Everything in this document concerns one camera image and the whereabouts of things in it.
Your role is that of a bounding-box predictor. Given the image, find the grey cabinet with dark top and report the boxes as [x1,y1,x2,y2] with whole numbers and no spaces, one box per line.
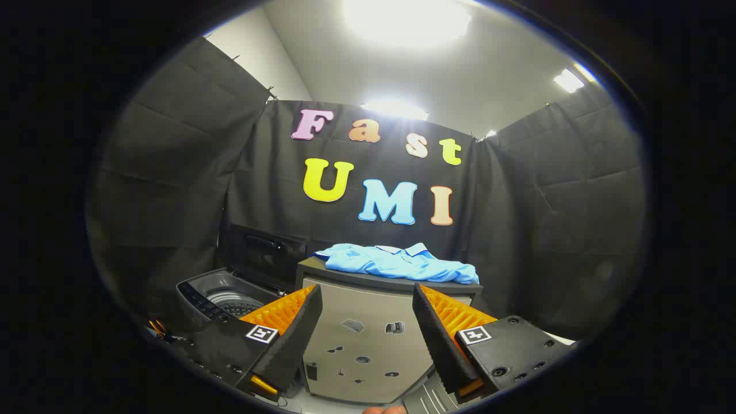
[296,256,485,405]

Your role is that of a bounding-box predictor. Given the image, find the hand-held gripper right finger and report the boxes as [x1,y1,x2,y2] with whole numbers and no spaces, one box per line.
[412,283,577,398]

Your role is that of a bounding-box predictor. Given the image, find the large ceiling light panel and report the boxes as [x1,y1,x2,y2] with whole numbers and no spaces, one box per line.
[344,0,473,48]

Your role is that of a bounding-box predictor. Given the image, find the light blue polo shirt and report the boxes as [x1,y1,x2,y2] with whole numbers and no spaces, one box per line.
[313,243,481,285]

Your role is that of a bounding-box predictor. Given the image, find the black backdrop cloth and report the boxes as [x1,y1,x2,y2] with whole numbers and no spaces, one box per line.
[86,37,647,346]

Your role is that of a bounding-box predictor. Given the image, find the grey top-load washing machine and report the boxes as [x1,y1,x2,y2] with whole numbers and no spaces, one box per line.
[175,267,288,351]

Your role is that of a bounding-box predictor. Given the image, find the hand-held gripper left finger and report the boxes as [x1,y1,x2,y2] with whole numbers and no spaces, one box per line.
[185,284,324,402]

